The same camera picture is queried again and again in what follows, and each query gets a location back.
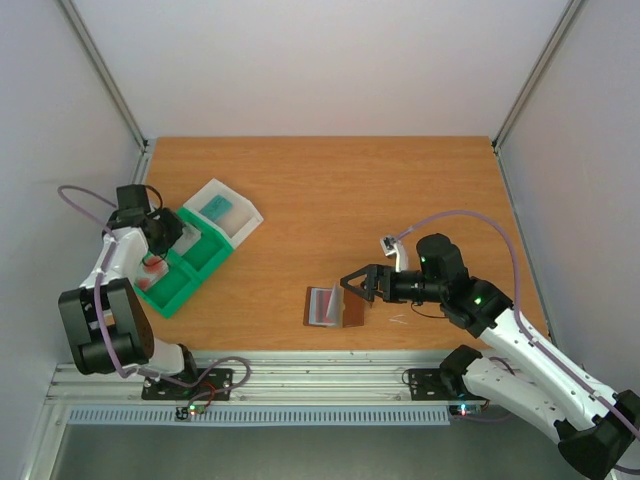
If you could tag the green plastic compartment tray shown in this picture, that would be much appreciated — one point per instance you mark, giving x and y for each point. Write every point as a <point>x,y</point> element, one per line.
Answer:
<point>187,272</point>

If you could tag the aluminium frame rail front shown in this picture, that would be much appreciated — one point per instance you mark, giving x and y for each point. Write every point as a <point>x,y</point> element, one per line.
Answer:
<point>334,377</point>

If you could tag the white translucent plastic bin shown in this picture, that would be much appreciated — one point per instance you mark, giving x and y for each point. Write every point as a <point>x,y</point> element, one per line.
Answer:
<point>239,223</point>

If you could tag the right aluminium corner post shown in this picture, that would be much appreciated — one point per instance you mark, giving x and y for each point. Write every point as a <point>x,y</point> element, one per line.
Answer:
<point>560,31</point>

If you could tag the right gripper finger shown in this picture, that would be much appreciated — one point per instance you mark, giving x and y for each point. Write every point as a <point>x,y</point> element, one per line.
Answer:
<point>361,291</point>
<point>367,275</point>

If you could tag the left controller board with leds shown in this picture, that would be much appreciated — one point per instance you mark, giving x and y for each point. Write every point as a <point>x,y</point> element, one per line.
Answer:
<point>189,412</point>

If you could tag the red spotted card in tray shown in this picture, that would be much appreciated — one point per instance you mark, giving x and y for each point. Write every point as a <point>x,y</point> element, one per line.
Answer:
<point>149,274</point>

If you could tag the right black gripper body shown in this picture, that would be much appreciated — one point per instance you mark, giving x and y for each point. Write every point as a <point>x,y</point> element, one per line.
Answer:
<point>381,283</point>

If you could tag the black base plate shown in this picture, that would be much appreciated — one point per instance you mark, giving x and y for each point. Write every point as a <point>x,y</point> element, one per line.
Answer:
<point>426,384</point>
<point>217,379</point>

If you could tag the teal card in bin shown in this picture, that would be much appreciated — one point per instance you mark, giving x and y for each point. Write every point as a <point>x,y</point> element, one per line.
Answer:
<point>216,208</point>

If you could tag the right controller board with leds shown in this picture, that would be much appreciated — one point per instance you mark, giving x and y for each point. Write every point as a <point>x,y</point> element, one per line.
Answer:
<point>467,409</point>

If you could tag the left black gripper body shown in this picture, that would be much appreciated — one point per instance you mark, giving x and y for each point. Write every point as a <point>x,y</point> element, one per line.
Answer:
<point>169,232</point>

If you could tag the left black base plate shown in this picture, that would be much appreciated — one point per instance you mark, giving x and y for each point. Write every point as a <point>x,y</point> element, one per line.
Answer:
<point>217,379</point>

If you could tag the controller board with leds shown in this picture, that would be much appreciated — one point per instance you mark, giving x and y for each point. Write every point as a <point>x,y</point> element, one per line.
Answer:
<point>467,409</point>
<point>189,412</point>

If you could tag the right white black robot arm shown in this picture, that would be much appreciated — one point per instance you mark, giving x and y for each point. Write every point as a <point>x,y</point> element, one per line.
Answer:
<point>591,424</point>

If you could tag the aluminium corner post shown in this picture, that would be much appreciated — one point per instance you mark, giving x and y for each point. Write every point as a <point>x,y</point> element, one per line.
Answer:
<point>80,29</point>
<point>560,31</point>

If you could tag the white patterned credit card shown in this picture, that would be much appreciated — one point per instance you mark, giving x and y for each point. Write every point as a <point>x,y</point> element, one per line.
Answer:
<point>180,247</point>

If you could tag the grey slotted cable duct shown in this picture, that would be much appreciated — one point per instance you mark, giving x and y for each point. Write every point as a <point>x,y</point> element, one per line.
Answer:
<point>263,416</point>

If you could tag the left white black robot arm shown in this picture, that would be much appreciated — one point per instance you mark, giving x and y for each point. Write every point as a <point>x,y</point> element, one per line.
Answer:
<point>105,324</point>

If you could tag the left aluminium corner post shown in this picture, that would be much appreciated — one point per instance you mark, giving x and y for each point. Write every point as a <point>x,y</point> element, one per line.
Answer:
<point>80,29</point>

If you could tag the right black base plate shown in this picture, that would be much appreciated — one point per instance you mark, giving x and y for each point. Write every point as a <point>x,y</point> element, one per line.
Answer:
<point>426,384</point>

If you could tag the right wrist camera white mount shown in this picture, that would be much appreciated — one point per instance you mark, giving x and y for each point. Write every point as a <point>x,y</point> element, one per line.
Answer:
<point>394,248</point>

